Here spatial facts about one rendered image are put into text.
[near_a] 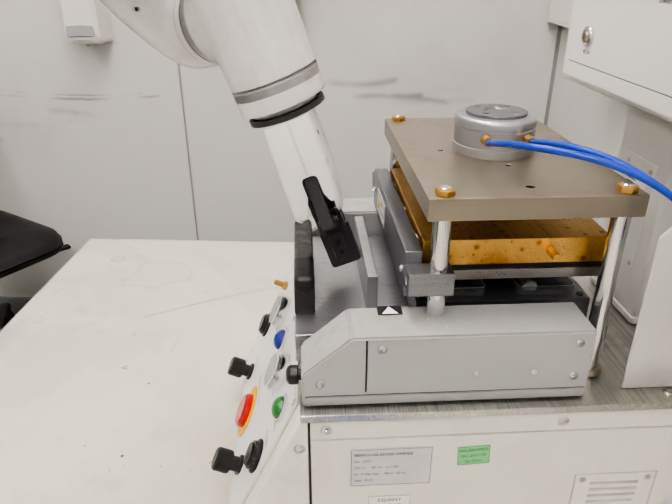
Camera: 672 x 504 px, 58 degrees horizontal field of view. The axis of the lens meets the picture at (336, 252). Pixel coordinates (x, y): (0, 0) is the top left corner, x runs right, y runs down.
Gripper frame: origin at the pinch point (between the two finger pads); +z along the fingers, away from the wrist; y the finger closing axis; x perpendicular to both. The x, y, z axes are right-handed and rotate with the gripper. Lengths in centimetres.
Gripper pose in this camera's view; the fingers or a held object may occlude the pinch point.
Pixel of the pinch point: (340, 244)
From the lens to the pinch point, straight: 63.5
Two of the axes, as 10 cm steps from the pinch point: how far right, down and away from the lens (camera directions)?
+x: 9.4, -3.3, -1.0
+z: 3.4, 8.4, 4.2
